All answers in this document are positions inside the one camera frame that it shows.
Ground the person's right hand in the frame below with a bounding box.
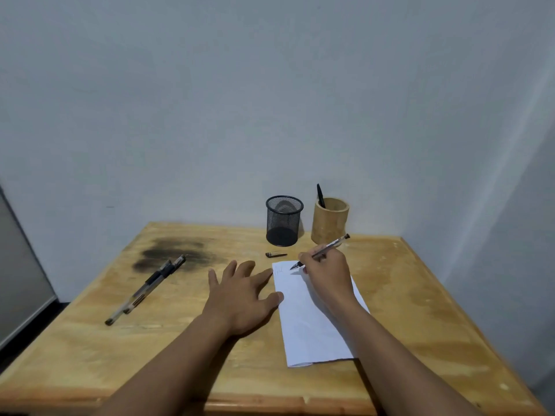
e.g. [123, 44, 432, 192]
[298, 244, 361, 316]

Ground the person's left hand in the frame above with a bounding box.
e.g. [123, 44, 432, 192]
[201, 260, 285, 338]

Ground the clear black gel pen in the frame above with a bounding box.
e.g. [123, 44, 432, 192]
[290, 233, 351, 271]

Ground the white paper sheet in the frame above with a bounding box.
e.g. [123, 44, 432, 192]
[272, 260, 370, 368]

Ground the person's right forearm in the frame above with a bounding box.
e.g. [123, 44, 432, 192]
[330, 301, 483, 416]

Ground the person's left forearm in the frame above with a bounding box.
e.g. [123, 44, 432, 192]
[95, 313, 237, 416]

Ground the bamboo pen holder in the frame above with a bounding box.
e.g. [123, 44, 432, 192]
[310, 197, 350, 246]

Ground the black mesh pen holder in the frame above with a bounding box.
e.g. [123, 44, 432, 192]
[265, 195, 304, 248]

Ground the clear capped gel pen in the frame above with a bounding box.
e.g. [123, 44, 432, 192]
[123, 255, 186, 315]
[104, 260, 174, 326]

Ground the grey cabinet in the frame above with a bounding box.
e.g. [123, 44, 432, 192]
[0, 186, 59, 350]

